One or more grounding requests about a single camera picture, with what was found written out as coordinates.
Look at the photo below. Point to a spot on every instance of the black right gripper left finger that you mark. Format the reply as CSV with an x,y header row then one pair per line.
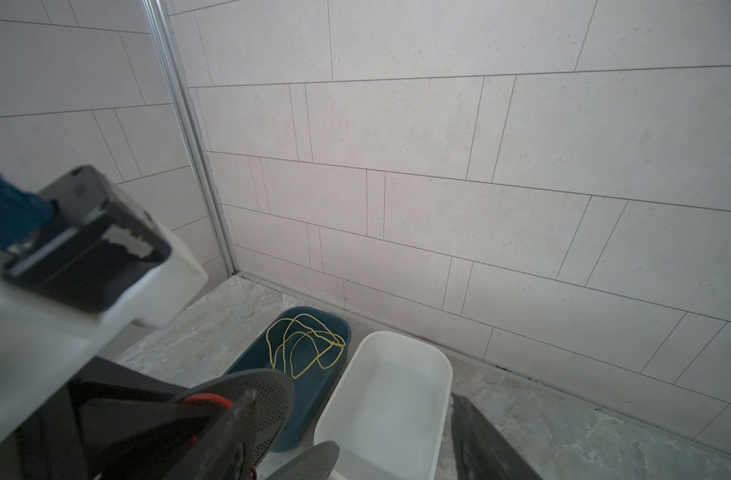
x,y
226,450

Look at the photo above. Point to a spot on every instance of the grey perforated cable spool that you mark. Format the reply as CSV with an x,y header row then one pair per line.
x,y
275,401

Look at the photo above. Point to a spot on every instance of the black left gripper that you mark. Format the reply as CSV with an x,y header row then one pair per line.
x,y
106,422

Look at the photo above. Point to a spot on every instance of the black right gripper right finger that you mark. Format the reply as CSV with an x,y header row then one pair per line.
x,y
481,452

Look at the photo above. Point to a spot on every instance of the white plastic tray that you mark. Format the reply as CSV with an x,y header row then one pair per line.
x,y
387,413

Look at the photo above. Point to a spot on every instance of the aluminium corner wall profile left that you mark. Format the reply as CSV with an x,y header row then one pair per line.
x,y
173,71

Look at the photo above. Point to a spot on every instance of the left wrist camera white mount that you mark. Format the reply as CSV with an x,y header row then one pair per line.
x,y
80,261

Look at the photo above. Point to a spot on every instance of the dark teal plastic tray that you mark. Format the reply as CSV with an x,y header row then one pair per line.
x,y
311,347

